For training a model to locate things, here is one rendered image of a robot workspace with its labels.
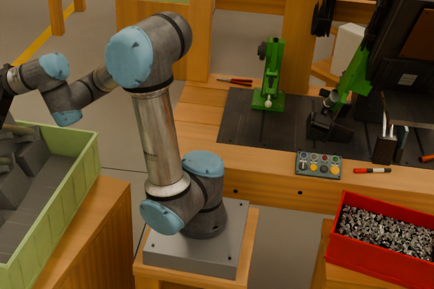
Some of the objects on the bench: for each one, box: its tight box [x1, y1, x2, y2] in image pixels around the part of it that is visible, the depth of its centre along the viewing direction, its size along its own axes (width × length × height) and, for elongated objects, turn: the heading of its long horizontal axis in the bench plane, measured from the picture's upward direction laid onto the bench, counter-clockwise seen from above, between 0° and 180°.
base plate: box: [216, 86, 434, 170], centre depth 202 cm, size 42×110×2 cm, turn 77°
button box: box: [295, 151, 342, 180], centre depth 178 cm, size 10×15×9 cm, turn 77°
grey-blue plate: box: [393, 125, 409, 163], centre depth 184 cm, size 10×2×14 cm, turn 167°
